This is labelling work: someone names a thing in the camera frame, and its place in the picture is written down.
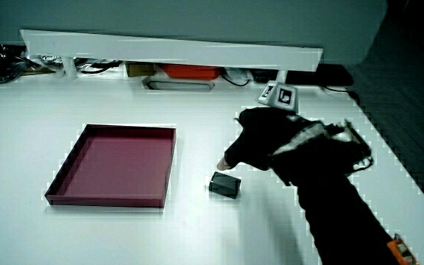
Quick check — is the grey cable slot cover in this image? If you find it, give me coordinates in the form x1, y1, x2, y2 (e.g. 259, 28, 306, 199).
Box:
142, 76, 216, 93

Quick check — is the person's right hand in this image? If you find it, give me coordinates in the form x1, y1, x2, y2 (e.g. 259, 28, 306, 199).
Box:
217, 82, 375, 186

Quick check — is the black flat device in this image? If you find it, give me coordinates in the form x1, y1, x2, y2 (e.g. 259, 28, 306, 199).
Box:
251, 63, 355, 88

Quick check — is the maroon square tray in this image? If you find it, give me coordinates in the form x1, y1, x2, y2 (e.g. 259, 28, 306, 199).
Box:
44, 123, 177, 209

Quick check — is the white desk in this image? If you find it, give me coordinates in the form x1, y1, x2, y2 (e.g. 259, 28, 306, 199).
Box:
0, 68, 424, 265

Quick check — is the orange tag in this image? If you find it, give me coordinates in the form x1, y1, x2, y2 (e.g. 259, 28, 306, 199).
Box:
387, 233, 420, 265

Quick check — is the white crumpled bag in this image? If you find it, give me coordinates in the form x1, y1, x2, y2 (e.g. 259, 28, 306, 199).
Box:
223, 67, 254, 86

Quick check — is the person's right forearm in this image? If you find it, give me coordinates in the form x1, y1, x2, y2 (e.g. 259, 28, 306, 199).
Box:
293, 172, 401, 265

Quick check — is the white monitor riser shelf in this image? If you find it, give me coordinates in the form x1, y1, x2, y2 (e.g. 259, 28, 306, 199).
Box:
19, 29, 324, 82

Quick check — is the black charger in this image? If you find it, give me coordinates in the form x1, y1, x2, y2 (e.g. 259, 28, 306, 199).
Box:
208, 171, 242, 199

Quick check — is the orange box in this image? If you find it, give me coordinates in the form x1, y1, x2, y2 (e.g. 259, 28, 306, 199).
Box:
161, 63, 223, 81

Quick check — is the brown cardboard box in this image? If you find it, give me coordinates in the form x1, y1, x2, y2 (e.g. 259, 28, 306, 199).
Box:
125, 62, 156, 78

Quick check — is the black cable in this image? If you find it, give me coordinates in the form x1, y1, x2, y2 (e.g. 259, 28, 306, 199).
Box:
80, 60, 123, 75

